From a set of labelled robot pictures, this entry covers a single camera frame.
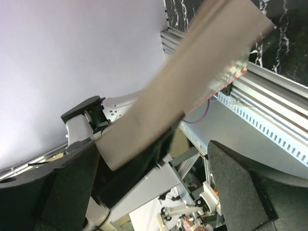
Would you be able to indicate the orange 78-storey treehouse book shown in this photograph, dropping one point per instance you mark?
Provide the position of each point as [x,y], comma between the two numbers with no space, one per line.
[213,53]

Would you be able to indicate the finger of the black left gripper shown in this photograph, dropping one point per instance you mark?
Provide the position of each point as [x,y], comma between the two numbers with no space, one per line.
[111,186]

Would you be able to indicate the aluminium mounting rail frame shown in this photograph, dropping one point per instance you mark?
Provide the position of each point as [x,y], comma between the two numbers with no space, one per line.
[259,118]

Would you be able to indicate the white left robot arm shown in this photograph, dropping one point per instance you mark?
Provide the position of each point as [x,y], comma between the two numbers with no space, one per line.
[94,116]

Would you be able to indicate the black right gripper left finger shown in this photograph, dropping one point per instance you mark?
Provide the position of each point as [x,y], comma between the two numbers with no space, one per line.
[52,197]

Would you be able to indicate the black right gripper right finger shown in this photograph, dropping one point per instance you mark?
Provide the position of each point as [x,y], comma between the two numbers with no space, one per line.
[254,196]

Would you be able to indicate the black marble-pattern mat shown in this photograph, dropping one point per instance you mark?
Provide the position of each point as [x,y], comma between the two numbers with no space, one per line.
[284,50]

